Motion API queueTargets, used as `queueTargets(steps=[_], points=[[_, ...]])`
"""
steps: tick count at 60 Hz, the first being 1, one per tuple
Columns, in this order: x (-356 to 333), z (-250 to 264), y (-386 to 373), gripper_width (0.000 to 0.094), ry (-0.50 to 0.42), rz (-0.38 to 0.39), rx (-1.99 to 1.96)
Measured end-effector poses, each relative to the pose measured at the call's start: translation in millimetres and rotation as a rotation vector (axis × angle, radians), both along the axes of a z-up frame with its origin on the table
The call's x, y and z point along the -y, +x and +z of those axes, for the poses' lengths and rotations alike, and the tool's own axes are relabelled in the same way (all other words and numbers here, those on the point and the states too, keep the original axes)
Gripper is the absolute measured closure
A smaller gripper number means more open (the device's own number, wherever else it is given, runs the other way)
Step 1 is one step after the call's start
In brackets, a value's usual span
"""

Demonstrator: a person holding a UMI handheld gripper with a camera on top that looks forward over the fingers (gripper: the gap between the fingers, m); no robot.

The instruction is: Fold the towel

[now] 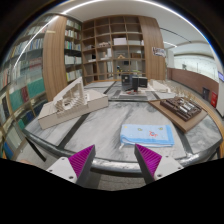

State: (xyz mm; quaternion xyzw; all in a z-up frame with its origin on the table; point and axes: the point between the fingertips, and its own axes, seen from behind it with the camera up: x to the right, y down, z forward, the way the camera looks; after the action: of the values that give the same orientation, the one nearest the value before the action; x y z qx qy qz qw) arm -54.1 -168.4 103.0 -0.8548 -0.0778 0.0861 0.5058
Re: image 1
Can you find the red waste bin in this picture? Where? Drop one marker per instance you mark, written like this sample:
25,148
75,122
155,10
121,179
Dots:
214,99

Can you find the wall poster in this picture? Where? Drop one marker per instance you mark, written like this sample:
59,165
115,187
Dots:
159,52

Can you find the white architectural model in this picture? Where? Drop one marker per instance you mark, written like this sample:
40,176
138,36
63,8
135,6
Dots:
71,105

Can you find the narrow wooden bookshelf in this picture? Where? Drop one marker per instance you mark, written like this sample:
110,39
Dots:
73,50

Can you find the wooden cubby shelf unit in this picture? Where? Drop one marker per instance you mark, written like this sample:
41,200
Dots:
113,46

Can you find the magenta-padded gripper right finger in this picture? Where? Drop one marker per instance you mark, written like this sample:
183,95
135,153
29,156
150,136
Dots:
160,166

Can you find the brown building model on board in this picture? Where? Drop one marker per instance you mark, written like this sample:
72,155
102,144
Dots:
181,111

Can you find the glass-fronted bookshelf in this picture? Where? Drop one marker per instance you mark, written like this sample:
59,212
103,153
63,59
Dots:
23,83

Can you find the wall-mounted screen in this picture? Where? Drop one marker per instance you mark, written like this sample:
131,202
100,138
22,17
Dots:
221,76

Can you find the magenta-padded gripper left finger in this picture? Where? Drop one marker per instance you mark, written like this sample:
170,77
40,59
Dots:
66,168

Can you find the light blue printed towel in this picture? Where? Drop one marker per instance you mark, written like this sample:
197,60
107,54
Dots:
146,135

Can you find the curved wooden slat bench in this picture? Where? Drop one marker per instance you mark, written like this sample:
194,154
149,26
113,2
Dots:
215,120

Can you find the small white building model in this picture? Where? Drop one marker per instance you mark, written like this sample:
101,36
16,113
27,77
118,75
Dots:
160,86

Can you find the wooden stick frame model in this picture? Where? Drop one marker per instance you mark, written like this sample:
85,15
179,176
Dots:
181,91

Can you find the black waste bin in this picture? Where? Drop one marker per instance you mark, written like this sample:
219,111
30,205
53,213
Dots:
206,94

